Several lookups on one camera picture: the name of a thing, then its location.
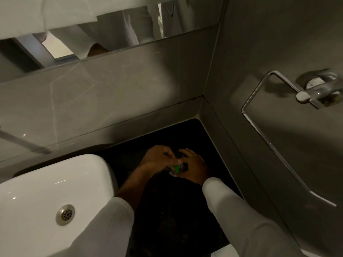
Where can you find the person's left hand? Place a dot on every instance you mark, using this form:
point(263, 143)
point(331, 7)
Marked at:
point(154, 157)

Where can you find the person's right hand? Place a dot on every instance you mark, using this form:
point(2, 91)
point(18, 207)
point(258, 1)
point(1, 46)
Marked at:
point(195, 165)

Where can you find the person's left fingers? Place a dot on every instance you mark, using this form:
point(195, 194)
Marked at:
point(167, 156)

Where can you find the person's right thumb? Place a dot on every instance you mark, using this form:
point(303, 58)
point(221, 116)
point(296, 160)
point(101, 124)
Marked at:
point(182, 172)

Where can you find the small green labelled packet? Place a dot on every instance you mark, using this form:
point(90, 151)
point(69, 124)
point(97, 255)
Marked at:
point(177, 167)

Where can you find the person's right forearm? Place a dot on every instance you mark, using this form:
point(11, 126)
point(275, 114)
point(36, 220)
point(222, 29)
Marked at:
point(241, 222)

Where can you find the person's left forearm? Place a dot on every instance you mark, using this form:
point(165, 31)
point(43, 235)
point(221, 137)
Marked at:
point(107, 224)

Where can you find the metal sink drain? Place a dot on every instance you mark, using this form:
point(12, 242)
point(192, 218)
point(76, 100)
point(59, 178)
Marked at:
point(65, 214)

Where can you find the white ceramic sink basin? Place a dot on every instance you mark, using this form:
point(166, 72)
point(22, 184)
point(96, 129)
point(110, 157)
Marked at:
point(51, 203)

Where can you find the wall mirror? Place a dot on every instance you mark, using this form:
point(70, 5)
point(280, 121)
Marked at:
point(93, 29)

